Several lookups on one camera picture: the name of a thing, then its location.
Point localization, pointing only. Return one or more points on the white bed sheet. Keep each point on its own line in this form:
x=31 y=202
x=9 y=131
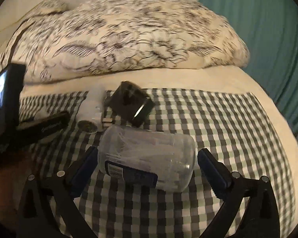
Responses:
x=222 y=79

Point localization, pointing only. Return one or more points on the floral quilt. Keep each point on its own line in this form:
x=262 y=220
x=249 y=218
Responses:
x=56 y=43

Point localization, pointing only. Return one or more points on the person's left hand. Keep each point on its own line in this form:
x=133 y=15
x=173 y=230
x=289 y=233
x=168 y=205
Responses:
x=12 y=181

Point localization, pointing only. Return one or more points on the teal curtain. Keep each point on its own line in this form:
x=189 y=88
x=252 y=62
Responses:
x=270 y=30

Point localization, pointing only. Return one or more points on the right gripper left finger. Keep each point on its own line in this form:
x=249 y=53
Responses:
x=35 y=217

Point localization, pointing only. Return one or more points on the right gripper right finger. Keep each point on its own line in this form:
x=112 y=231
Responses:
x=260 y=218

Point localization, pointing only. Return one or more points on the black square device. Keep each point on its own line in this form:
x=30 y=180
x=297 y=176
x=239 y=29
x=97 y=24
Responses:
x=131 y=103

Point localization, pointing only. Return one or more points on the white lint remover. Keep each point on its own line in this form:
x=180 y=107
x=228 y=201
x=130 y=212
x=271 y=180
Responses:
x=89 y=117

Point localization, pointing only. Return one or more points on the clear cotton swab jar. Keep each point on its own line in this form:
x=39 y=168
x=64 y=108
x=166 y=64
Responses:
x=158 y=160

